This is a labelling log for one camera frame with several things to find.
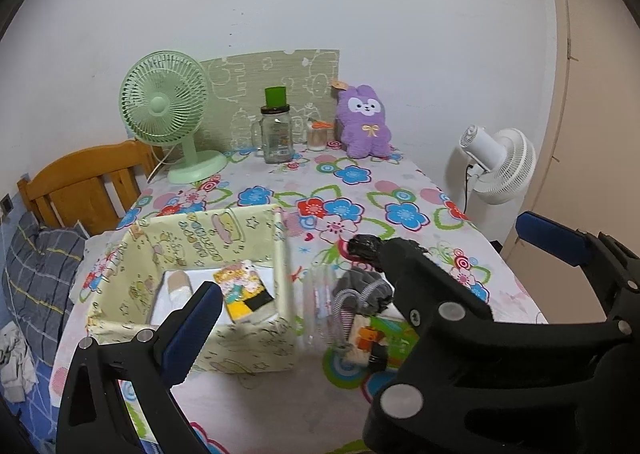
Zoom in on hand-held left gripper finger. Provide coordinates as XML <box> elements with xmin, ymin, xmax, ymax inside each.
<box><xmin>56</xmin><ymin>280</ymin><xmax>224</xmax><ymax>454</ymax></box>

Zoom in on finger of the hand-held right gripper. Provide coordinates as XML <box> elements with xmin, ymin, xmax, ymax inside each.
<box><xmin>364</xmin><ymin>237</ymin><xmax>496</xmax><ymax>440</ymax></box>
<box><xmin>516</xmin><ymin>211</ymin><xmax>640</xmax><ymax>339</ymax></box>

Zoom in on yellow printed storage box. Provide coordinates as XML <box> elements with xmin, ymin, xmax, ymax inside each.
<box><xmin>86</xmin><ymin>204</ymin><xmax>298</xmax><ymax>375</ymax></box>

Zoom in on grey cloth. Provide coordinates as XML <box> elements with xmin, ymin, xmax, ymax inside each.
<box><xmin>334</xmin><ymin>269</ymin><xmax>397</xmax><ymax>315</ymax></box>

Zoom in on green packet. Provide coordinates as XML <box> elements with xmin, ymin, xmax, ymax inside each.
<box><xmin>349</xmin><ymin>314</ymin><xmax>422</xmax><ymax>377</ymax></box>

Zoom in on black plastic bundle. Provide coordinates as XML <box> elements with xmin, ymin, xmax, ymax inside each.
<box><xmin>348</xmin><ymin>234</ymin><xmax>387</xmax><ymax>263</ymax></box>

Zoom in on striped sock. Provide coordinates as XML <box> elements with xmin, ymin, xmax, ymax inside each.
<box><xmin>331</xmin><ymin>281</ymin><xmax>383</xmax><ymax>352</ymax></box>

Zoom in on beige rolled socks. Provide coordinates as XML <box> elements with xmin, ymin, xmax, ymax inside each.
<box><xmin>165</xmin><ymin>270</ymin><xmax>194</xmax><ymax>297</ymax></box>

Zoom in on white folded cloth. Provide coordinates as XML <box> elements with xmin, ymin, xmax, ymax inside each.
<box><xmin>149</xmin><ymin>266</ymin><xmax>281</xmax><ymax>325</ymax></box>

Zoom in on white standing fan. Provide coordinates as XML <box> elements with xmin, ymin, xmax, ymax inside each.
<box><xmin>460</xmin><ymin>125</ymin><xmax>537</xmax><ymax>206</ymax></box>

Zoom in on purple plush bunny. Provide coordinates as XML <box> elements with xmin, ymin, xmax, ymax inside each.
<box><xmin>330</xmin><ymin>78</ymin><xmax>393</xmax><ymax>159</ymax></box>

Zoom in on beige door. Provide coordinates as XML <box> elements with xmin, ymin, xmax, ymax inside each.
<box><xmin>500</xmin><ymin>0</ymin><xmax>640</xmax><ymax>285</ymax></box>

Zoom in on grey plaid pillow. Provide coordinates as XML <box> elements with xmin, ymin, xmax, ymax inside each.
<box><xmin>2</xmin><ymin>211</ymin><xmax>87</xmax><ymax>350</ymax></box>

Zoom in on blue bedsheet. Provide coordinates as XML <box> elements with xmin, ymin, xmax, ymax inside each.
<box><xmin>0</xmin><ymin>229</ymin><xmax>68</xmax><ymax>452</ymax></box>

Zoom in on toothpick jar with orange lid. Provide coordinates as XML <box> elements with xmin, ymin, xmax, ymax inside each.
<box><xmin>306</xmin><ymin>120</ymin><xmax>332</xmax><ymax>152</ymax></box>

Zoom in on white crumpled cloth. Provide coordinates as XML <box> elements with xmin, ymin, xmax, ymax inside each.
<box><xmin>0</xmin><ymin>323</ymin><xmax>37</xmax><ymax>403</ymax></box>

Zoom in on wooden headboard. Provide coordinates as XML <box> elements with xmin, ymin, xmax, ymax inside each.
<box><xmin>17</xmin><ymin>140</ymin><xmax>161</xmax><ymax>237</ymax></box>

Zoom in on glass mug jar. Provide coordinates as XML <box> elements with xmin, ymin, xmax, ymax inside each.
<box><xmin>248</xmin><ymin>104</ymin><xmax>295</xmax><ymax>165</ymax></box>

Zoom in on green desk fan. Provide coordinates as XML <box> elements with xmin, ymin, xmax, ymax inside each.
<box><xmin>119</xmin><ymin>51</ymin><xmax>229</xmax><ymax>185</ymax></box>

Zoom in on white fan cable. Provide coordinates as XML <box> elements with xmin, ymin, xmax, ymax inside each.
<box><xmin>146</xmin><ymin>146</ymin><xmax>177</xmax><ymax>183</ymax></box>

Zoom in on green patterned wall sheet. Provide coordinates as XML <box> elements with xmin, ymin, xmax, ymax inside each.
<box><xmin>200</xmin><ymin>50</ymin><xmax>341</xmax><ymax>155</ymax></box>

